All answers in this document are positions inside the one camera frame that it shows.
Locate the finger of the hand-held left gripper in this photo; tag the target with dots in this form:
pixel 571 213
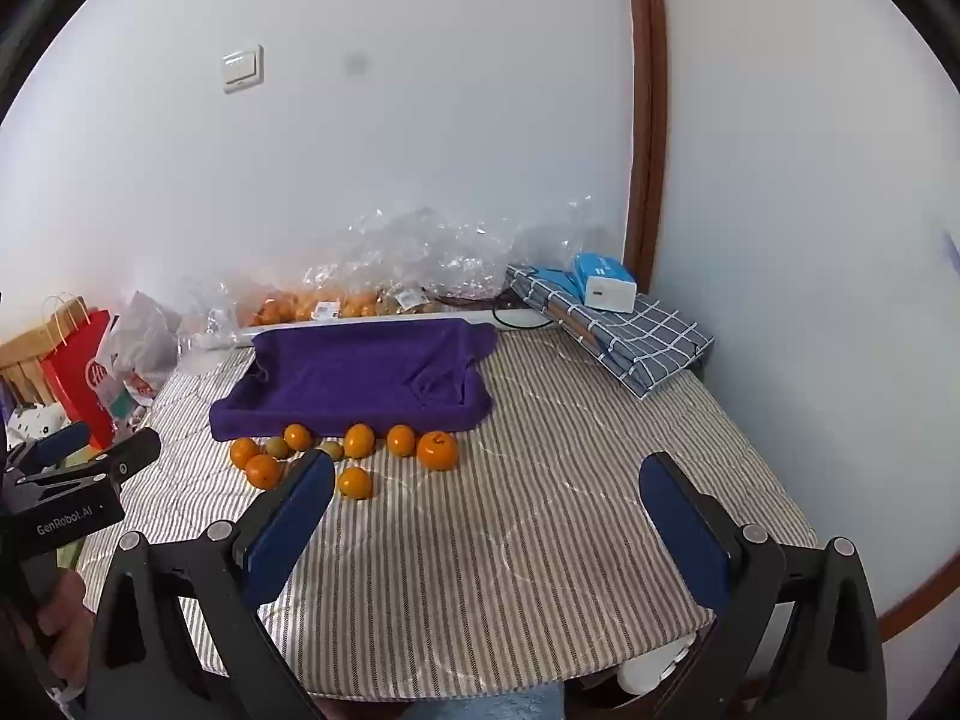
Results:
pixel 60 441
pixel 127 454

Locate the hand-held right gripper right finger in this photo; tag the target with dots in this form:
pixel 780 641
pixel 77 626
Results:
pixel 686 532

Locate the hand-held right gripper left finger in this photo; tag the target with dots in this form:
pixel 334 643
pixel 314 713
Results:
pixel 289 532

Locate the small mandarin orange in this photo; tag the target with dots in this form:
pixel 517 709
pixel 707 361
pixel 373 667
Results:
pixel 298 436
pixel 400 440
pixel 244 452
pixel 264 470

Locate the small yellow-green pear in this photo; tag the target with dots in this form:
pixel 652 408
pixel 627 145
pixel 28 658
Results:
pixel 330 451
pixel 278 448

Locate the purple towel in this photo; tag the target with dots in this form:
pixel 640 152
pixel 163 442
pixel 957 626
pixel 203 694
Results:
pixel 360 382

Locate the large orange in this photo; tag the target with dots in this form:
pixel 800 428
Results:
pixel 437 451

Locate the person's left hand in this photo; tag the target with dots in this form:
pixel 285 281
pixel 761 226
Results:
pixel 71 607

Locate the black and white toy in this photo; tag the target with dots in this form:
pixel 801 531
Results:
pixel 30 420

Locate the red paper shopping bag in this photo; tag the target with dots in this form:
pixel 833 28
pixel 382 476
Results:
pixel 75 382

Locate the wooden rack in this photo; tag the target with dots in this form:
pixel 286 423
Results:
pixel 22 367

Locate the white plastic bag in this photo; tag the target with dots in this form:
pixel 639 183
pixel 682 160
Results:
pixel 142 352

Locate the white object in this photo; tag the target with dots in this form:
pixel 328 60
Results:
pixel 652 671

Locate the striped cloth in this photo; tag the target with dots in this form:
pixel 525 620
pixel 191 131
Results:
pixel 525 540

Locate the crumpled clear plastic bag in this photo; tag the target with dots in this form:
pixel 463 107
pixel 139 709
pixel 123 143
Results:
pixel 217 307

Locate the clear bag of oranges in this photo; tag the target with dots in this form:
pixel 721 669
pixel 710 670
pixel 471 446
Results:
pixel 300 307

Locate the person's blue jeans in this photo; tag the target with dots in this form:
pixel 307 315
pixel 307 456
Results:
pixel 465 705

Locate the brown wooden trim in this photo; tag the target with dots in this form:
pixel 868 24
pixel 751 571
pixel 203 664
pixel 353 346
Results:
pixel 922 607

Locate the clear bag of brown produce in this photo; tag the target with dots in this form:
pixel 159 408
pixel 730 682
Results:
pixel 405 301

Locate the blue and white box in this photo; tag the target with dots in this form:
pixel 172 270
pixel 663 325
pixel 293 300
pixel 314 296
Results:
pixel 606 281

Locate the blue packet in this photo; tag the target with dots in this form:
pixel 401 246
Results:
pixel 555 281

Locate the white light switch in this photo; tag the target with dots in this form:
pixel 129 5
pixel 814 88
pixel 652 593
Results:
pixel 242 67

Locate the brown wooden door frame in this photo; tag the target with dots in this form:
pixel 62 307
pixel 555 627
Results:
pixel 649 127

